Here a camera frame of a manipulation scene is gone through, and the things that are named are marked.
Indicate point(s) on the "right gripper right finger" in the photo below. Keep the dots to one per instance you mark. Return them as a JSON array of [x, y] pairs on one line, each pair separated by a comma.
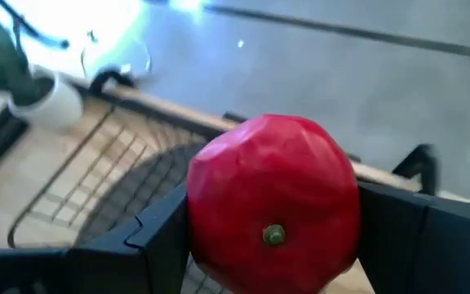
[[422, 245]]

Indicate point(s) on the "black table clamp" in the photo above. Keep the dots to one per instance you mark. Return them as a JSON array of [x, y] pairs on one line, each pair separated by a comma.
[[98, 83], [422, 159]]

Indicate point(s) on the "red tomato green stem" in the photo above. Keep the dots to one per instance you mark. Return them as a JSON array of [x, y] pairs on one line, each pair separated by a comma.
[[271, 183]]

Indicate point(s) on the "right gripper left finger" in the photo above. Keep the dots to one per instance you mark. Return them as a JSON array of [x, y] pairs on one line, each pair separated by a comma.
[[96, 269]]

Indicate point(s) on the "snake plant white pot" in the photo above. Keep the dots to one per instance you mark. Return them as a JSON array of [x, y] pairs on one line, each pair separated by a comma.
[[55, 108]]

